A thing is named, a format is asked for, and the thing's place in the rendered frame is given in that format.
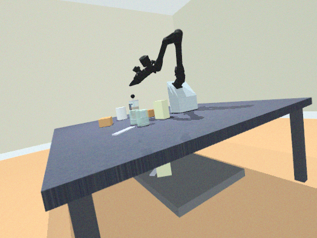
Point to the french press coffee maker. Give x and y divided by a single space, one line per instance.
133 105

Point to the tan rectangular block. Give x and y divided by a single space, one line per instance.
105 121

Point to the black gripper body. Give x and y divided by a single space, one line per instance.
142 75

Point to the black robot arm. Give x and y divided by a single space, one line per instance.
176 38

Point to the small orange cube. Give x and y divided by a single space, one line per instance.
151 113

